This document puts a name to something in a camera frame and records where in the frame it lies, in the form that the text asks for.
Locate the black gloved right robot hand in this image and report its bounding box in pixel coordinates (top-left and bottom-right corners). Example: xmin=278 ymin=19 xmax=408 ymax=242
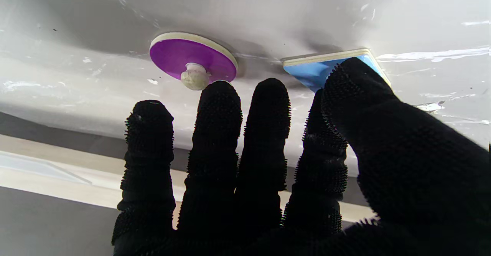
xmin=111 ymin=57 xmax=491 ymax=256

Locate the blue diamond puzzle piece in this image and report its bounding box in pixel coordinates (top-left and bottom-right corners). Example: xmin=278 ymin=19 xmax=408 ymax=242
xmin=283 ymin=48 xmax=392 ymax=93

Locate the purple circle puzzle piece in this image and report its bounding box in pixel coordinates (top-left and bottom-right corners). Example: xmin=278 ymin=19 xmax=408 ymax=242
xmin=149 ymin=32 xmax=238 ymax=91

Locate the light wooden shelf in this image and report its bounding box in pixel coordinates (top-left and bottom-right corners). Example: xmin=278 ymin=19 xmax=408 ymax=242
xmin=0 ymin=133 xmax=378 ymax=224

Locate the pale blue flat sheet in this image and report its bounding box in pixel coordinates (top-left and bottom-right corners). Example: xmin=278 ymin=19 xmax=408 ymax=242
xmin=0 ymin=150 xmax=92 ymax=185

